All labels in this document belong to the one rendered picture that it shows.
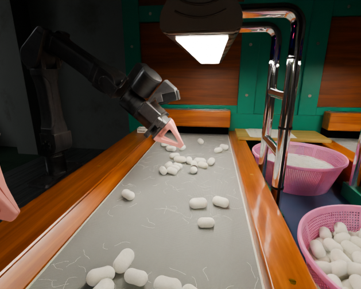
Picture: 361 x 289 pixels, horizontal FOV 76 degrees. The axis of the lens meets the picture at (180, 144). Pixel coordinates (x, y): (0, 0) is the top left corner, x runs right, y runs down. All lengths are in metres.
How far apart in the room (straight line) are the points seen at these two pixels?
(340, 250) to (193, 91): 0.80
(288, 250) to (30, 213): 0.43
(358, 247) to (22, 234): 0.52
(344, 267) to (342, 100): 0.83
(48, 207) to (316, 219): 0.49
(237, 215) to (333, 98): 0.79
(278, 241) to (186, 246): 0.14
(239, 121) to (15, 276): 0.90
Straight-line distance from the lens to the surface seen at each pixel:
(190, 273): 0.36
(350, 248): 0.48
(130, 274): 0.35
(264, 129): 0.65
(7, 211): 0.31
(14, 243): 0.44
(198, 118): 0.99
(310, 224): 0.48
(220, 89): 1.04
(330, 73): 1.14
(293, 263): 0.37
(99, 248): 0.42
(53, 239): 0.44
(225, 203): 0.49
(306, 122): 1.12
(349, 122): 1.12
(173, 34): 0.26
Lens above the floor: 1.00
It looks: 17 degrees down
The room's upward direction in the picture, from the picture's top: straight up
